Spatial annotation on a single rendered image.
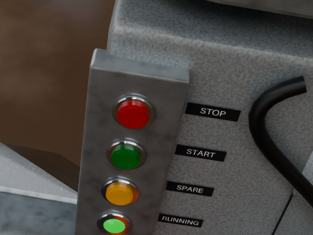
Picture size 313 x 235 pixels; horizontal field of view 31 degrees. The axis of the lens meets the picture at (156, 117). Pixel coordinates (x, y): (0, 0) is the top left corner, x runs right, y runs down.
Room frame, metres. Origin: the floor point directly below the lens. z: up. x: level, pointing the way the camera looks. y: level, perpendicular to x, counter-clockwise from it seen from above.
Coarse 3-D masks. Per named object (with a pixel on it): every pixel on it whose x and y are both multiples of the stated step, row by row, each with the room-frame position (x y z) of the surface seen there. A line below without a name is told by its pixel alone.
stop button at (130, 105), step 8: (128, 104) 0.34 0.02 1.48; (136, 104) 0.34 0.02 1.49; (120, 112) 0.34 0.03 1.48; (128, 112) 0.34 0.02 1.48; (136, 112) 0.34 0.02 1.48; (144, 112) 0.34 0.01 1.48; (120, 120) 0.34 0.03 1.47; (128, 120) 0.34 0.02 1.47; (136, 120) 0.34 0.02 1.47; (144, 120) 0.34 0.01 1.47; (136, 128) 0.34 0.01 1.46
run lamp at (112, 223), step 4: (108, 220) 0.34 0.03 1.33; (112, 220) 0.34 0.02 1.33; (116, 220) 0.34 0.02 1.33; (104, 224) 0.34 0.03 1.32; (108, 224) 0.34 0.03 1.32; (112, 224) 0.34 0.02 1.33; (116, 224) 0.34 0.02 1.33; (120, 224) 0.34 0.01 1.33; (108, 228) 0.34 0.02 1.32; (112, 228) 0.34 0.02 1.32; (116, 228) 0.34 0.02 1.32; (120, 228) 0.34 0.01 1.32; (124, 228) 0.34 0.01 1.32; (112, 232) 0.34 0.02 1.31; (116, 232) 0.34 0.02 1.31
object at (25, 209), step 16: (0, 192) 0.51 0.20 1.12; (16, 192) 0.51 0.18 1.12; (32, 192) 0.52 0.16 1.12; (0, 208) 0.51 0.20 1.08; (16, 208) 0.51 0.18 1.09; (32, 208) 0.51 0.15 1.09; (48, 208) 0.51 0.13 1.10; (64, 208) 0.52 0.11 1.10; (0, 224) 0.48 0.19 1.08; (16, 224) 0.49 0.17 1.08; (32, 224) 0.50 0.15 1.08; (48, 224) 0.50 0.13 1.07; (64, 224) 0.51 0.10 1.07
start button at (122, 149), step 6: (114, 150) 0.34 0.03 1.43; (120, 150) 0.34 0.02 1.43; (126, 150) 0.34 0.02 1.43; (132, 150) 0.34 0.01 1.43; (114, 156) 0.34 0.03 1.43; (120, 156) 0.34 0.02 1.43; (126, 156) 0.34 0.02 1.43; (132, 156) 0.34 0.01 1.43; (138, 156) 0.34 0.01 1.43; (114, 162) 0.34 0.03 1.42; (120, 162) 0.34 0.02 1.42; (126, 162) 0.34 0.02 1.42; (132, 162) 0.34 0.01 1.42; (138, 162) 0.34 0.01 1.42; (126, 168) 0.34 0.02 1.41; (132, 168) 0.34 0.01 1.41
